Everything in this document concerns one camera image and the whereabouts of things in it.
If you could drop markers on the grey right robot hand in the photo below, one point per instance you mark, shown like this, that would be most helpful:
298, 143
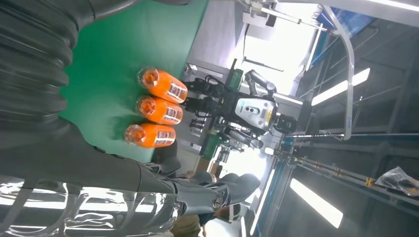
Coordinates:
82, 183

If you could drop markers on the orange juice bottle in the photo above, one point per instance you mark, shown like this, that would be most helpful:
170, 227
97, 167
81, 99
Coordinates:
150, 135
163, 86
160, 110

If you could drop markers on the person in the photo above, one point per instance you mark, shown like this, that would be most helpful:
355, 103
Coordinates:
186, 226

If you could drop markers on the brown cardboard box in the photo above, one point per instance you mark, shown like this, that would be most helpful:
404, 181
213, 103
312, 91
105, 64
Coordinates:
202, 164

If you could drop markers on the green table mat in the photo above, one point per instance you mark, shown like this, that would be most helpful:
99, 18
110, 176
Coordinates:
108, 59

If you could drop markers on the green plastic crate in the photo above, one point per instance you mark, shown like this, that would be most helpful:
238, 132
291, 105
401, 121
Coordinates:
235, 79
211, 146

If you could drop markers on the grey humanoid robot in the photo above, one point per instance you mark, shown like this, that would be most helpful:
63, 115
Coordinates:
252, 113

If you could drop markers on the long ceiling light panel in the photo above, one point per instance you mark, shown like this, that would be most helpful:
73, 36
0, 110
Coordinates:
316, 202
340, 86

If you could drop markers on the clear plastic bag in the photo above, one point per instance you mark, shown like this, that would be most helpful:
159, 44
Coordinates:
397, 181

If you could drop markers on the grey overhead rail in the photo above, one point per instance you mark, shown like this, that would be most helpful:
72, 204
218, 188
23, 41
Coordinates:
343, 175

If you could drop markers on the yellow rail clamp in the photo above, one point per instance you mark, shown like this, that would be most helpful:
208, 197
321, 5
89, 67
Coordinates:
370, 182

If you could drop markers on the white curved suspension frame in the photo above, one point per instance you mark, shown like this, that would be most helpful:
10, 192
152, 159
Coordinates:
347, 65

